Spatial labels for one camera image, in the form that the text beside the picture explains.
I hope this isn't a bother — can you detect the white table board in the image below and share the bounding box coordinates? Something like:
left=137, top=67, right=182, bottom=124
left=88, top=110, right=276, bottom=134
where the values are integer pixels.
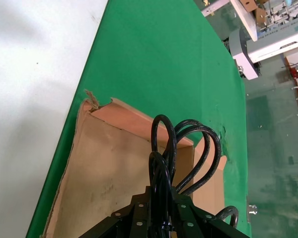
left=229, top=0, right=260, bottom=42

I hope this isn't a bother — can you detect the small brown cardboard box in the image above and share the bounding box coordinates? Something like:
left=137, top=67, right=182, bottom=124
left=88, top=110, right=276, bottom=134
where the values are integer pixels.
left=253, top=7, right=268, bottom=28

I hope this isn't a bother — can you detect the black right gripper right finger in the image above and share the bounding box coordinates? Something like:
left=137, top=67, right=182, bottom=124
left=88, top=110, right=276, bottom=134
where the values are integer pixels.
left=170, top=187, right=248, bottom=238

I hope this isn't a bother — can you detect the green table cloth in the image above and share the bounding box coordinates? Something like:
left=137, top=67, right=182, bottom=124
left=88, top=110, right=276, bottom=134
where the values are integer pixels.
left=26, top=0, right=253, bottom=238

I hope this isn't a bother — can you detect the grey white machine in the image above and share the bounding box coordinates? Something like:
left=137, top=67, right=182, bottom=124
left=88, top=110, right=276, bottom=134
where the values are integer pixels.
left=228, top=14, right=298, bottom=80

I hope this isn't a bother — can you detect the empty open cardboard box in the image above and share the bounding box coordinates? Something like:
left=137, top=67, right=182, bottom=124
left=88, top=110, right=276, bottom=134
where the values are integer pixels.
left=41, top=89, right=228, bottom=238

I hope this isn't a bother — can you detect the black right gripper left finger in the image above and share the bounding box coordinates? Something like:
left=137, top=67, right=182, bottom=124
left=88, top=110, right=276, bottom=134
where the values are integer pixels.
left=76, top=185, right=152, bottom=238

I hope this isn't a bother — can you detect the black power cable bundle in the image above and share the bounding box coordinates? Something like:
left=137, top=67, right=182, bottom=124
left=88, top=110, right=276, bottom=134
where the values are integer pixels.
left=148, top=114, right=239, bottom=238

